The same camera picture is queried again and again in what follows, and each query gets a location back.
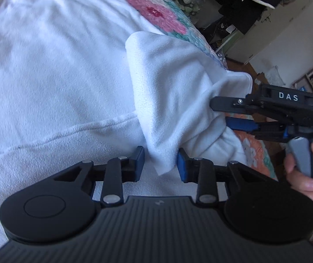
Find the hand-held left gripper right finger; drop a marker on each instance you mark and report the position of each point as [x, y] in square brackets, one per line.
[182, 167]

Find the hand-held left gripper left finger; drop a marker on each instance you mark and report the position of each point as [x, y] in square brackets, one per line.
[139, 165]

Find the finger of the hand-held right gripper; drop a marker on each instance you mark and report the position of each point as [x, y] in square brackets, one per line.
[227, 103]
[241, 124]

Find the white fleece sweatshirt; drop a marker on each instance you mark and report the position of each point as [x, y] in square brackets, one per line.
[63, 74]

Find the dark clothes pile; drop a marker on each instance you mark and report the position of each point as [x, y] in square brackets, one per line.
[244, 2]

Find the person's right hand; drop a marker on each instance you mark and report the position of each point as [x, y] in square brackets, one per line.
[301, 185]

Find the clear plastic bag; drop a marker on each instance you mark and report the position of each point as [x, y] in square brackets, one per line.
[274, 76]

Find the white cabinet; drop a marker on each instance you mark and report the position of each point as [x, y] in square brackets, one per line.
[285, 38]

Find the floral quilt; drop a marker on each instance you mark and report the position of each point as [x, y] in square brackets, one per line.
[159, 13]

